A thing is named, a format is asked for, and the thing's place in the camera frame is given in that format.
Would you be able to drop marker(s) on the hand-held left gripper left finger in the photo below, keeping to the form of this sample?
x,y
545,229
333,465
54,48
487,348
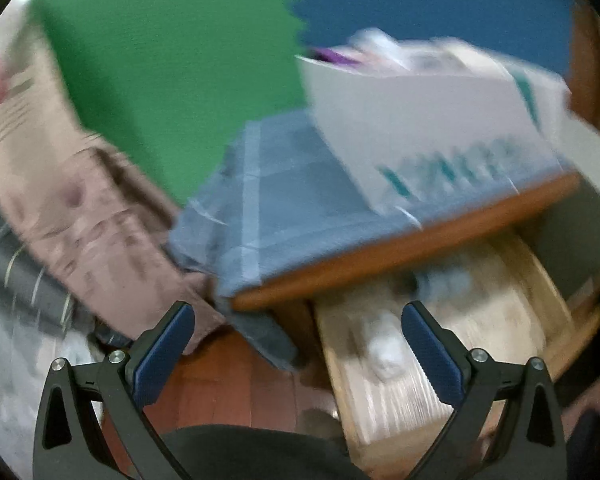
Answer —
x,y
162,355

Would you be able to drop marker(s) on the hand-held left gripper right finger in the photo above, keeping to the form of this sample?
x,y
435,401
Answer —
x,y
432,355

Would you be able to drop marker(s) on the wooden drawer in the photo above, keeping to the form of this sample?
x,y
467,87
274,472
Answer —
x,y
395,410

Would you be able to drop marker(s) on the white paper shopping bag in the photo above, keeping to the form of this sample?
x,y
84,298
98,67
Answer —
x,y
430,130

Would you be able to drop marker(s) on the pale blue white garment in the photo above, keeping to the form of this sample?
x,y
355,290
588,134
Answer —
x,y
387,345

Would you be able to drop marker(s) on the blue grey garment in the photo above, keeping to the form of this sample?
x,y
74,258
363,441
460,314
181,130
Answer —
x,y
445,282

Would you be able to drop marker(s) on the wooden nightstand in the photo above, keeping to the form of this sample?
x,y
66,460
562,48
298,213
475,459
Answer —
x,y
380,255

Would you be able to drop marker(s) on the person's foot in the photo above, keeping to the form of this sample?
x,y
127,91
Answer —
x,y
320,422

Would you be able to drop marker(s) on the person's black trouser leg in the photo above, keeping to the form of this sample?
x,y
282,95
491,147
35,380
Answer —
x,y
260,455

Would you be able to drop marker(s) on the white bedding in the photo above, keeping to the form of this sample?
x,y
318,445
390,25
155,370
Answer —
x,y
15,370

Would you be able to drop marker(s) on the grey plaid blanket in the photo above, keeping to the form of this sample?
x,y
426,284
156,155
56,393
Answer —
x,y
25,270

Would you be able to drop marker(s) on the grey bed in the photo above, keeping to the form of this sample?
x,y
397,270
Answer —
x,y
575,230

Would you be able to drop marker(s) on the blue checked cloth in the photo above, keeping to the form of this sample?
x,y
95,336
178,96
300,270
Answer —
x,y
290,200

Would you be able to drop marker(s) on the pink floral pillow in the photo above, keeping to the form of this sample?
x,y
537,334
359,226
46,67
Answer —
x,y
30,135

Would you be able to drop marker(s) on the green foam mat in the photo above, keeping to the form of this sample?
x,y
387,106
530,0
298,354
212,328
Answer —
x,y
170,70

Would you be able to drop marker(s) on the wooden headboard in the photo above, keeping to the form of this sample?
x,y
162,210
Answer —
x,y
595,60

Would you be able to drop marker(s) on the blue foam mat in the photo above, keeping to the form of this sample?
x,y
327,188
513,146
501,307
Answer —
x,y
430,0

